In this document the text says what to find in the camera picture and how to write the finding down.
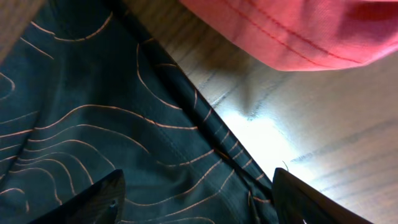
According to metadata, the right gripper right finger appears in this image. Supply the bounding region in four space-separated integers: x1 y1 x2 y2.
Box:
272 168 371 224

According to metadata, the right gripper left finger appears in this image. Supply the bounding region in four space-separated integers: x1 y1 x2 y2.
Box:
31 169 126 224

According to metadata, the black orange patterned jersey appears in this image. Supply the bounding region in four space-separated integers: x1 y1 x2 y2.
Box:
1 1 278 223

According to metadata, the red t-shirt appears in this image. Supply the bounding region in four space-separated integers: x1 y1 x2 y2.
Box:
181 0 397 71

